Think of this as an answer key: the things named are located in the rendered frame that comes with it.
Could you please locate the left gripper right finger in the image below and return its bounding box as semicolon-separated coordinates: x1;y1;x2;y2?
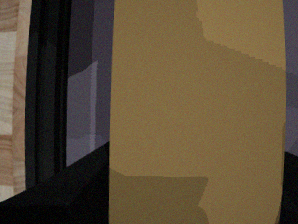
279;151;298;224

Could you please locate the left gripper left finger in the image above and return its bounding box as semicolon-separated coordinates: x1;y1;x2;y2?
0;141;110;224

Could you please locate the brown cardboard carton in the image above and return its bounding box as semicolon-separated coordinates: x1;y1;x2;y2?
109;0;286;224

